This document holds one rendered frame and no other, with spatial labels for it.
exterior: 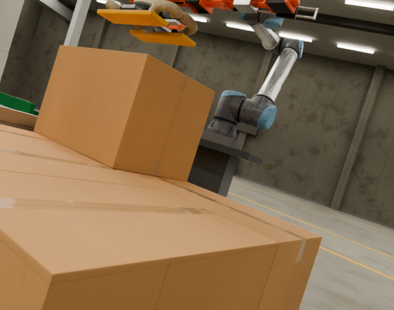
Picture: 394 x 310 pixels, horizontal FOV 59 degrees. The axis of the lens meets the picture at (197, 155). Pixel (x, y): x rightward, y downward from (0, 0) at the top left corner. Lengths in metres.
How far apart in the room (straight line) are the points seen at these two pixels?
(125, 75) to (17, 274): 0.94
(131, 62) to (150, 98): 0.14
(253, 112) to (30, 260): 1.72
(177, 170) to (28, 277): 1.06
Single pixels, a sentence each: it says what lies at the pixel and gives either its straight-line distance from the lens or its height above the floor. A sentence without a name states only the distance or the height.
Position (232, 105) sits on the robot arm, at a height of 0.99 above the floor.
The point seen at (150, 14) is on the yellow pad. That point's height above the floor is 1.11.
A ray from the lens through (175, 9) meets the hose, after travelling 1.44.
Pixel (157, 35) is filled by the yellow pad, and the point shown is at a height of 1.11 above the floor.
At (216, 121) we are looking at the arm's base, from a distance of 2.06.
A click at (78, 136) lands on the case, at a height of 0.60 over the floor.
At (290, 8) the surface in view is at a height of 1.21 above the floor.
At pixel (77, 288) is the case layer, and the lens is 0.40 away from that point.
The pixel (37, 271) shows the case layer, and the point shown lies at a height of 0.54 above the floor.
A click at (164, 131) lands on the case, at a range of 1.30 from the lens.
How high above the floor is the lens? 0.70
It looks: 1 degrees down
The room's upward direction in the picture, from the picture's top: 18 degrees clockwise
